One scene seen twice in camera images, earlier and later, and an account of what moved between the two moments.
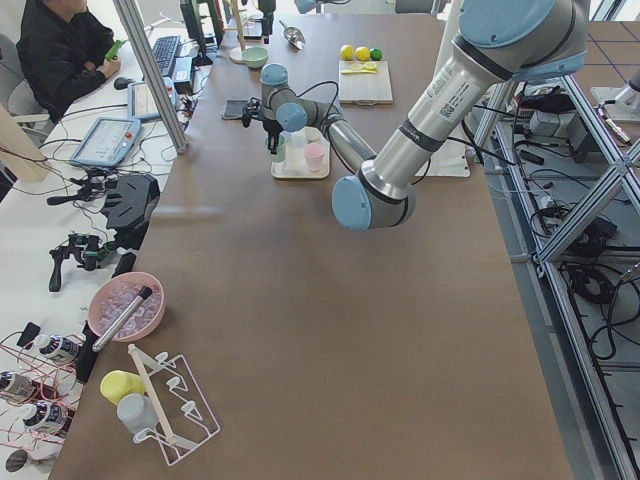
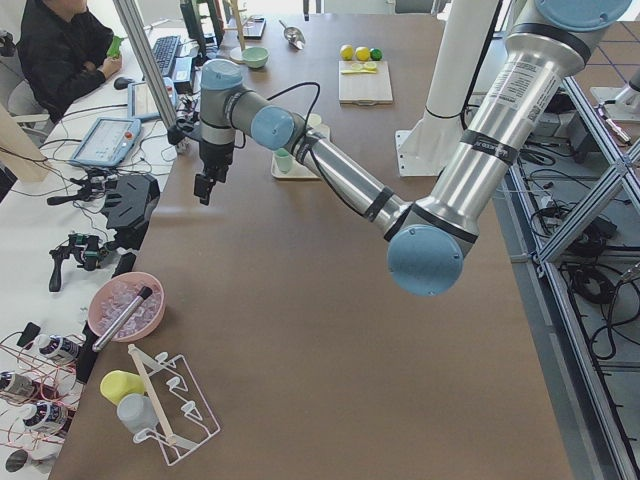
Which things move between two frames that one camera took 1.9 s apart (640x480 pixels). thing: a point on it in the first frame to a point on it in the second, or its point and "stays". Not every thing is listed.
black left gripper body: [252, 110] to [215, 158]
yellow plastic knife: [365, 71] stays
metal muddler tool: [145, 293] stays
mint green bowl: [255, 57] stays
